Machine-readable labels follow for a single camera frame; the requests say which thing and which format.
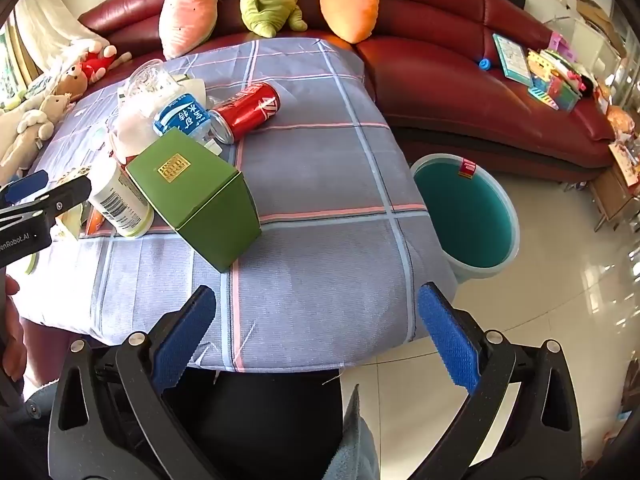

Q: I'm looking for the white cylindrical container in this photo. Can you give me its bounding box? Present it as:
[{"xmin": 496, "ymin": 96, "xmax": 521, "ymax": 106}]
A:
[{"xmin": 88, "ymin": 157, "xmax": 154, "ymax": 238}]

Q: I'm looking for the clear plastic water bottle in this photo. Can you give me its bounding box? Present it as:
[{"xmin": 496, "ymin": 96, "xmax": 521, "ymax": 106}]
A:
[{"xmin": 110, "ymin": 58, "xmax": 221, "ymax": 165}]

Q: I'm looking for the green cardboard box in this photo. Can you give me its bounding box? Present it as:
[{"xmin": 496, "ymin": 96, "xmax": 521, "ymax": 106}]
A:
[{"xmin": 126, "ymin": 128, "xmax": 262, "ymax": 272}]

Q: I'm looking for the red soda can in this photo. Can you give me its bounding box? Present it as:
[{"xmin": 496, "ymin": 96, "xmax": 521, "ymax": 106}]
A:
[{"xmin": 209, "ymin": 81, "xmax": 281, "ymax": 145}]

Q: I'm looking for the teal trash bin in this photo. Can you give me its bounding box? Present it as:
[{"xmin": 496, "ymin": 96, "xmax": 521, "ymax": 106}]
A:
[{"xmin": 411, "ymin": 153, "xmax": 521, "ymax": 284}]

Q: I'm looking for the person's left hand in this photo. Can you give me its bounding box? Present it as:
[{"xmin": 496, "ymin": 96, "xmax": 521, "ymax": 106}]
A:
[{"xmin": 2, "ymin": 275, "xmax": 27, "ymax": 382}]

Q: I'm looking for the white rabbit plush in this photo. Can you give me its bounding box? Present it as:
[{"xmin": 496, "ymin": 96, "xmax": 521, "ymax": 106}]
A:
[{"xmin": 1, "ymin": 92, "xmax": 70, "ymax": 185}]

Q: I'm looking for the brown teddy bear red shirt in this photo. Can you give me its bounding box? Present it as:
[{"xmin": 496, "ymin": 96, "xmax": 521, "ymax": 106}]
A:
[{"xmin": 52, "ymin": 41, "xmax": 132, "ymax": 102}]

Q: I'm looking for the plaid grey tablecloth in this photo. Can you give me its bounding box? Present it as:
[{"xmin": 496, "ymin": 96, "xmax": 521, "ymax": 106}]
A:
[{"xmin": 17, "ymin": 38, "xmax": 457, "ymax": 372}]

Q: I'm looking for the white blanket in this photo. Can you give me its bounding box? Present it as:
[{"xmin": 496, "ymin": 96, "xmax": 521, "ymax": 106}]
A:
[{"xmin": 14, "ymin": 0, "xmax": 108, "ymax": 72}]

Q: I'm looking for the wooden side table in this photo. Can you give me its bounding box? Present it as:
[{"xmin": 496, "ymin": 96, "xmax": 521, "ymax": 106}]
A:
[{"xmin": 589, "ymin": 142, "xmax": 639, "ymax": 233}]

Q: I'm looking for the pink plush pillow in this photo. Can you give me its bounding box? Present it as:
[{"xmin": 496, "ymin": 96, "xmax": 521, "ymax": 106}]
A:
[{"xmin": 158, "ymin": 0, "xmax": 218, "ymax": 61}]

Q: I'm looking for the teal children's book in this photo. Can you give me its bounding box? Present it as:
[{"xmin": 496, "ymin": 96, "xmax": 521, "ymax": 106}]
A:
[{"xmin": 492, "ymin": 34, "xmax": 533, "ymax": 88}]

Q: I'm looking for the red leather sofa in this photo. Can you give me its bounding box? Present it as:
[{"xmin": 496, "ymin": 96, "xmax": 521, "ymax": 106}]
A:
[{"xmin": 77, "ymin": 0, "xmax": 618, "ymax": 183}]

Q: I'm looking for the orange carrot plush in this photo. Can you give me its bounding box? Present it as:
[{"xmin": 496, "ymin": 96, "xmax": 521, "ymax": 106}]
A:
[{"xmin": 320, "ymin": 0, "xmax": 380, "ymax": 44}]

